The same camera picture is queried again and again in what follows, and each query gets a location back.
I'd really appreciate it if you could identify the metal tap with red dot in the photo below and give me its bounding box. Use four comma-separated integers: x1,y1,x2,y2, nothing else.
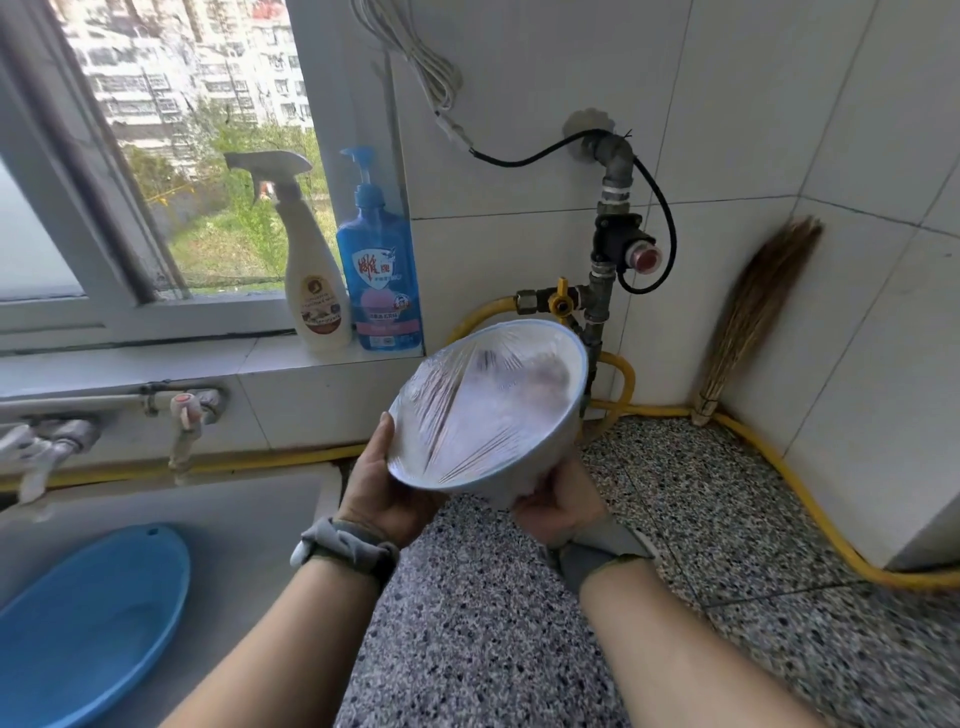
141,385,226,475

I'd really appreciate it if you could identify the white spray bottle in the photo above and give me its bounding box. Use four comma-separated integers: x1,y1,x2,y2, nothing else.
223,150,354,354

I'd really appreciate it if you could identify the person's right hand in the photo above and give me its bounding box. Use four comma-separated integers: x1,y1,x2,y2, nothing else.
510,448,610,551

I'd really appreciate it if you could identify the person's right forearm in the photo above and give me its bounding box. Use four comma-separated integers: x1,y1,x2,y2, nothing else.
579,558,830,728

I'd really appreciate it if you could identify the straw hand broom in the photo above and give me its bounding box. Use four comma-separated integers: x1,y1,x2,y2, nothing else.
690,216,825,428

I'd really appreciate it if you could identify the person's left hand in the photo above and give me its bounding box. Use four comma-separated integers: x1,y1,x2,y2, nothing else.
336,411,445,549

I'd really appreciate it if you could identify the yellow gas hose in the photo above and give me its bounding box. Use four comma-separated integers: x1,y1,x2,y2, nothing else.
0,295,960,591

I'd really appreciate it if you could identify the grey left wristband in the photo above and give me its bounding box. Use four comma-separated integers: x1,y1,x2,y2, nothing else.
290,517,401,591

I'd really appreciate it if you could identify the black cable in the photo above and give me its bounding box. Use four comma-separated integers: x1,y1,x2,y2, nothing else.
469,129,679,296

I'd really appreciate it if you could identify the grey gas pipe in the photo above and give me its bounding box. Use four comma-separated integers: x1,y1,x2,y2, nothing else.
564,108,639,402

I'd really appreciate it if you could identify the yellow-handled gas valve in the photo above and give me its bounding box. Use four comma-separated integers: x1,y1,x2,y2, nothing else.
514,278,594,325

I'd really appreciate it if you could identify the white cable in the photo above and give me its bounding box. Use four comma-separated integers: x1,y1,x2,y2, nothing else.
349,0,475,147

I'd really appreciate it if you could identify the grey wristband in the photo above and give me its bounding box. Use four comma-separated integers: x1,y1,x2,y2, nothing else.
548,519,661,597
290,517,401,591

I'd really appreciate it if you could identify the white bowl with cling film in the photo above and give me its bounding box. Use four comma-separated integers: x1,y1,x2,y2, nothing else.
386,318,590,512

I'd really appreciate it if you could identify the white sink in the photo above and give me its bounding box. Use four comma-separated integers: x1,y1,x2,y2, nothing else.
0,461,344,728

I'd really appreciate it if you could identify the grey right wristband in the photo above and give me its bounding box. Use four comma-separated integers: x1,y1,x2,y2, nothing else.
548,519,661,597

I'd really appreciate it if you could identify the blue pump bottle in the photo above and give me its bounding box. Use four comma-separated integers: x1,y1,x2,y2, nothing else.
335,146,425,354

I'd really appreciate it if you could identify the blue plastic basin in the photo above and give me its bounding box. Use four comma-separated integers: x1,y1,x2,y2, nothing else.
0,522,192,728

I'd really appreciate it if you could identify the person's left forearm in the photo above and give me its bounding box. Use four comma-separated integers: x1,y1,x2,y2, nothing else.
159,555,387,728

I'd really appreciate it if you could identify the white window frame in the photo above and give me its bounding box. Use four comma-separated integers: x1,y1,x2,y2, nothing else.
0,0,316,354

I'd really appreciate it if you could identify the black shutoff valve red button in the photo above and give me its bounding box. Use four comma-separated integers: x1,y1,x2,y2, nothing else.
591,213,664,273

